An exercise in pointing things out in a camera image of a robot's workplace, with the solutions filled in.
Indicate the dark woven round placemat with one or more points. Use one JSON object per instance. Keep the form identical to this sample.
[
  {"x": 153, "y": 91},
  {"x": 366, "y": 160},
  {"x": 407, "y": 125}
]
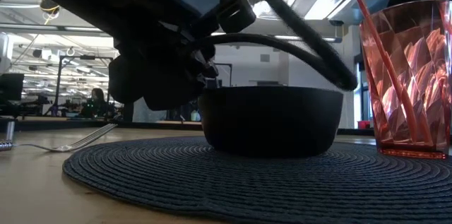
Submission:
[{"x": 247, "y": 185}]

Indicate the pink faceted plastic cup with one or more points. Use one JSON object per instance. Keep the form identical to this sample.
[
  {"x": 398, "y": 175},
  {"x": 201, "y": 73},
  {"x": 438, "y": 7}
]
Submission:
[{"x": 423, "y": 75}]

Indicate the black background frame stand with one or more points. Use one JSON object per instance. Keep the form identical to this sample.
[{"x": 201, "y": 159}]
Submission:
[{"x": 84, "y": 58}]

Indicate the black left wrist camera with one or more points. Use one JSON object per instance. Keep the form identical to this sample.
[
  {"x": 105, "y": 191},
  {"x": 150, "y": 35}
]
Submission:
[{"x": 234, "y": 5}]

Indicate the person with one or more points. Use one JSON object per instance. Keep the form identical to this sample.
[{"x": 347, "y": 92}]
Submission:
[{"x": 97, "y": 105}]

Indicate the black bowl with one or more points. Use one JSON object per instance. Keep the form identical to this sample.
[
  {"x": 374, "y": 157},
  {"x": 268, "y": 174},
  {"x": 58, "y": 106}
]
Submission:
[{"x": 272, "y": 121}]

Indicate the black ceiling security camera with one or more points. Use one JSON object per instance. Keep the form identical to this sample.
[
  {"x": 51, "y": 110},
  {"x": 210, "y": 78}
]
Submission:
[{"x": 336, "y": 23}]

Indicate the white background cup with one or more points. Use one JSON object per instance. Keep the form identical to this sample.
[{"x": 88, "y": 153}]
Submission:
[{"x": 195, "y": 115}]

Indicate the long ceiling light strip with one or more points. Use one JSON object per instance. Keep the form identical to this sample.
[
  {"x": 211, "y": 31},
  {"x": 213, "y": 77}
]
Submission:
[{"x": 332, "y": 39}]

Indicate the silver fork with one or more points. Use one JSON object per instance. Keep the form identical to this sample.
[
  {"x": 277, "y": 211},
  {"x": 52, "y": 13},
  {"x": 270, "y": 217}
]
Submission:
[{"x": 70, "y": 146}]

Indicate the red bin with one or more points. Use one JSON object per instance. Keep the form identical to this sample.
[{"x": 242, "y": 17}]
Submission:
[{"x": 363, "y": 124}]

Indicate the grey hanging cloth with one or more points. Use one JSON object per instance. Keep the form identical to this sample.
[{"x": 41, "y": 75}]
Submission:
[{"x": 139, "y": 112}]

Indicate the metal table post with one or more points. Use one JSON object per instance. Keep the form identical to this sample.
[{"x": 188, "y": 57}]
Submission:
[{"x": 10, "y": 130}]

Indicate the dark background monitor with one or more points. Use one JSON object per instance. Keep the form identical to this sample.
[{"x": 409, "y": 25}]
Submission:
[{"x": 11, "y": 86}]

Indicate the red drinking straw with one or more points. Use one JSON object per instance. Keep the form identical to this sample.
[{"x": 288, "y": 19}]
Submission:
[{"x": 385, "y": 58}]

